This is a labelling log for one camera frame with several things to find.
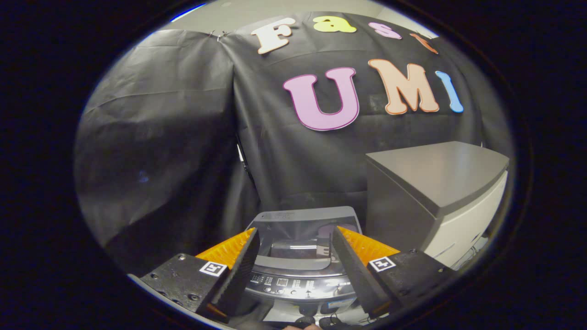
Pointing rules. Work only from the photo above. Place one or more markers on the thin metal stand pole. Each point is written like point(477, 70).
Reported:
point(240, 153)

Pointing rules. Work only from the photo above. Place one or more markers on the black backdrop cloth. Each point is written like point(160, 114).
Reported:
point(174, 137)

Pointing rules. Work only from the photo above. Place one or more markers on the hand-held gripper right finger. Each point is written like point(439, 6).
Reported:
point(355, 275)

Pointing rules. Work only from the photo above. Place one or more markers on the grey washing machine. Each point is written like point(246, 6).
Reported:
point(293, 286)

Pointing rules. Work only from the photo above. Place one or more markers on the white cabinet with grey top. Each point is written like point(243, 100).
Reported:
point(440, 169)

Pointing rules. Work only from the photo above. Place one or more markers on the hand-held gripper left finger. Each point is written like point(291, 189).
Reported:
point(238, 275)

